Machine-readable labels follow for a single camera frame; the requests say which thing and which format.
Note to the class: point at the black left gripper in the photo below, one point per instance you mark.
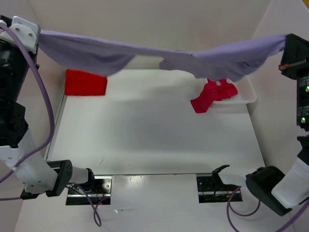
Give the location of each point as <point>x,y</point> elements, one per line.
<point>18,62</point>

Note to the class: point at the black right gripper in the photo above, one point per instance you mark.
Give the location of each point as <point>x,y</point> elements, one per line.
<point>295,66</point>

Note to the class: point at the lilac t shirt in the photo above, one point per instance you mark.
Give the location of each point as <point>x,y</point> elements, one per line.
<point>107,57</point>

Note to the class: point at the red t shirt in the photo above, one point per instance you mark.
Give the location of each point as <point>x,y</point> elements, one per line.
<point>79,83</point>

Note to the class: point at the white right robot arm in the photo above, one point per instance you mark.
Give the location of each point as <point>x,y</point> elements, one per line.
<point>278,191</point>

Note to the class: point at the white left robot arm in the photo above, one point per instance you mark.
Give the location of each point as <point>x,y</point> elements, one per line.
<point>22,156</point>

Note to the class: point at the white plastic basket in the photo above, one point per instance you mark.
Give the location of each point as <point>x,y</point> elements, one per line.
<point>246,94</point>

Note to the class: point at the magenta t shirt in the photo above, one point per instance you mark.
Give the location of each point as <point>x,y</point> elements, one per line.
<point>211,92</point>

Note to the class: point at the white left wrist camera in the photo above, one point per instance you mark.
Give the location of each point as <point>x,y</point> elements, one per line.
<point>27,32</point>

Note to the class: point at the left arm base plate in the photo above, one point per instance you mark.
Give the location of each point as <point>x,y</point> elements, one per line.
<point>99,193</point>

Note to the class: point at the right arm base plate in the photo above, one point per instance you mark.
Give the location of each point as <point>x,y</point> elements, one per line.
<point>211,192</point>

